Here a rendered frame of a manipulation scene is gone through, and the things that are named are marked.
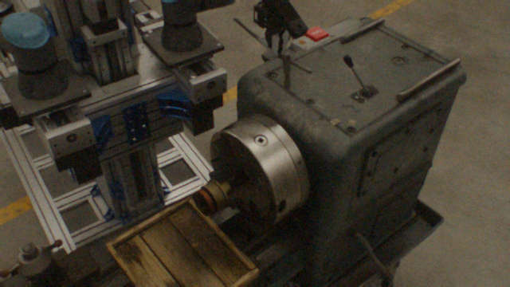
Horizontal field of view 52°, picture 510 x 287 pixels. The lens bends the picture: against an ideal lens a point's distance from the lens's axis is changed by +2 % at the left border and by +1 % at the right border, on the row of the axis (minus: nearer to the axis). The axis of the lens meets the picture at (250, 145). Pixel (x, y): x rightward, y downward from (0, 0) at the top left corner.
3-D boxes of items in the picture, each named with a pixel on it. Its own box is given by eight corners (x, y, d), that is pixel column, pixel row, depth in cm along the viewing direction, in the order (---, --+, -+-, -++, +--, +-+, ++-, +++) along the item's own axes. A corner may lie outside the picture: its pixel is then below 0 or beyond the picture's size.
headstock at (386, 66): (345, 93, 212) (359, 7, 185) (442, 158, 186) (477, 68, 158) (231, 158, 185) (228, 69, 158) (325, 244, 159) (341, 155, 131)
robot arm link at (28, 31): (32, 76, 154) (17, 36, 144) (2, 60, 159) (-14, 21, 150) (64, 57, 161) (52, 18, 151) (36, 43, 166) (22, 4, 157)
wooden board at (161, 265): (190, 202, 170) (189, 194, 167) (259, 277, 150) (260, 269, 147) (107, 251, 156) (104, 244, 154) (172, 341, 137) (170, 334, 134)
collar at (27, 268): (43, 241, 128) (40, 234, 126) (56, 263, 124) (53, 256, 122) (10, 259, 125) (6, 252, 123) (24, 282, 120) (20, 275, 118)
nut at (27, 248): (35, 244, 124) (31, 235, 122) (42, 255, 122) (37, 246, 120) (18, 253, 122) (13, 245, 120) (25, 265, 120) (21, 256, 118)
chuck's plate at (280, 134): (236, 155, 173) (247, 92, 148) (298, 224, 160) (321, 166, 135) (228, 160, 172) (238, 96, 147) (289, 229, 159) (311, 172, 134)
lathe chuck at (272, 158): (228, 160, 172) (237, 96, 147) (289, 229, 159) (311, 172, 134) (206, 173, 168) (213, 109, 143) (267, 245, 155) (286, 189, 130)
